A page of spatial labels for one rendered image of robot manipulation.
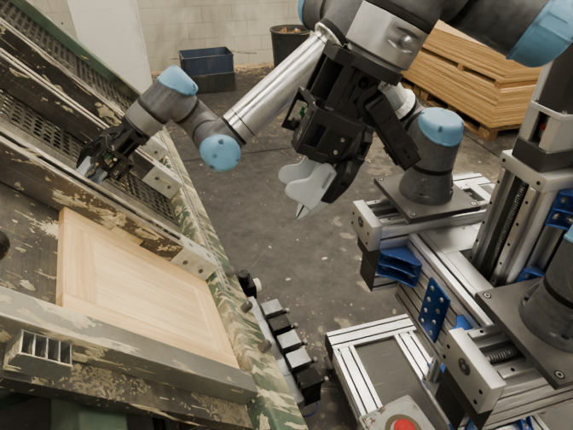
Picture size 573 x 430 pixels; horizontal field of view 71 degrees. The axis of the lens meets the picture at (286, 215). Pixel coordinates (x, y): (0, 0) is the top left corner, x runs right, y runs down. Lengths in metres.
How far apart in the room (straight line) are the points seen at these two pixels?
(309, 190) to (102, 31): 4.27
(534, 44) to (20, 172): 0.82
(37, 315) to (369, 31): 0.53
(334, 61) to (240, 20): 5.71
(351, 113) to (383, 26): 0.09
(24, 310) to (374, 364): 1.42
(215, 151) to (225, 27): 5.35
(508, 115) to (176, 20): 4.18
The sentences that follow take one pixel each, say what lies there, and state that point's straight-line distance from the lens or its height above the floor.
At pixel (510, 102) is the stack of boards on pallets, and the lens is 4.26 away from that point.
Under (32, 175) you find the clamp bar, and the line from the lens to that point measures 0.90.
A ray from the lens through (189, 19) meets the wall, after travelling 6.05.
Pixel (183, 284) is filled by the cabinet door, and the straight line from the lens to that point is 1.02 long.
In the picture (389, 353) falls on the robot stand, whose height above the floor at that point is 0.21.
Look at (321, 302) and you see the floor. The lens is 2.25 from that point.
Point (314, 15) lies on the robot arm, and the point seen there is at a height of 1.51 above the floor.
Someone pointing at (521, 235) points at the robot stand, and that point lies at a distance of 1.07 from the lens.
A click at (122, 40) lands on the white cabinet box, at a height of 0.73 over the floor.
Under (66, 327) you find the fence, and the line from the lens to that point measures 0.64.
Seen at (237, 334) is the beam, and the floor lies 0.91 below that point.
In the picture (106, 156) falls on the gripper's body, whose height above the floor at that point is 1.28.
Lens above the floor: 1.67
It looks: 36 degrees down
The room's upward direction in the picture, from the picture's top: straight up
